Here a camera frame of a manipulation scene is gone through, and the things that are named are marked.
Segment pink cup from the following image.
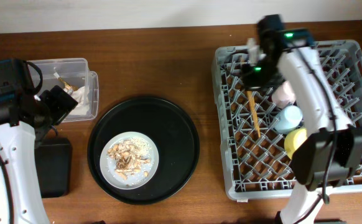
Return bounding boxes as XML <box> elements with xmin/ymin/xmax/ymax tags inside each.
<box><xmin>271</xmin><ymin>81</ymin><xmax>296</xmax><ymax>109</ymax></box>

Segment wooden chopstick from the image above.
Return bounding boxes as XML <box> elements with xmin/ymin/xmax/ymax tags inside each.
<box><xmin>239</xmin><ymin>57</ymin><xmax>262</xmax><ymax>139</ymax></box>

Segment white napkin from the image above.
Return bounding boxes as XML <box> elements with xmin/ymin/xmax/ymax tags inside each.
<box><xmin>70</xmin><ymin>86</ymin><xmax>90</xmax><ymax>116</ymax></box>

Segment light blue cup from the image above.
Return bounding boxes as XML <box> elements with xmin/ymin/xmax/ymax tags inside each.
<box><xmin>274</xmin><ymin>105</ymin><xmax>303</xmax><ymax>134</ymax></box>

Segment yellow bowl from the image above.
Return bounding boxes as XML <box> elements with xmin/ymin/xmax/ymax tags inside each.
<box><xmin>284</xmin><ymin>128</ymin><xmax>307</xmax><ymax>159</ymax></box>

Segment food scraps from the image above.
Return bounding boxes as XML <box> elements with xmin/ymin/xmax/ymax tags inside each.
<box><xmin>106</xmin><ymin>137</ymin><xmax>152</xmax><ymax>181</ymax></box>

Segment grey plate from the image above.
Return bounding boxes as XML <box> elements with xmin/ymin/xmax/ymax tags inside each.
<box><xmin>99</xmin><ymin>132</ymin><xmax>159</xmax><ymax>190</ymax></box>

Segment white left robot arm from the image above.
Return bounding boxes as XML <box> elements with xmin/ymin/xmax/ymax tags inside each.
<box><xmin>0</xmin><ymin>58</ymin><xmax>77</xmax><ymax>223</ymax></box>

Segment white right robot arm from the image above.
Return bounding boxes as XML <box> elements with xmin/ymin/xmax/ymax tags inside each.
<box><xmin>241</xmin><ymin>14</ymin><xmax>362</xmax><ymax>223</ymax></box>

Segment waste in clear bin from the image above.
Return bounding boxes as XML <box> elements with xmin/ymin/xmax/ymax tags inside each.
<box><xmin>53</xmin><ymin>72</ymin><xmax>78</xmax><ymax>95</ymax></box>

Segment clear plastic waste bin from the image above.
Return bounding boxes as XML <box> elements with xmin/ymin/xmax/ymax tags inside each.
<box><xmin>32</xmin><ymin>58</ymin><xmax>99</xmax><ymax>123</ymax></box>

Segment grey dishwasher rack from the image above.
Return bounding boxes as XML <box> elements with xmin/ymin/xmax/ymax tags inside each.
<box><xmin>211</xmin><ymin>40</ymin><xmax>362</xmax><ymax>202</ymax></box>

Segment black rectangular bin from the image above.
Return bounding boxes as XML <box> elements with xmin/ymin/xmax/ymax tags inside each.
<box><xmin>35</xmin><ymin>138</ymin><xmax>72</xmax><ymax>198</ymax></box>

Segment round black tray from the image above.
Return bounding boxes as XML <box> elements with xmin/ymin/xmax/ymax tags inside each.
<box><xmin>87</xmin><ymin>96</ymin><xmax>200</xmax><ymax>205</ymax></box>

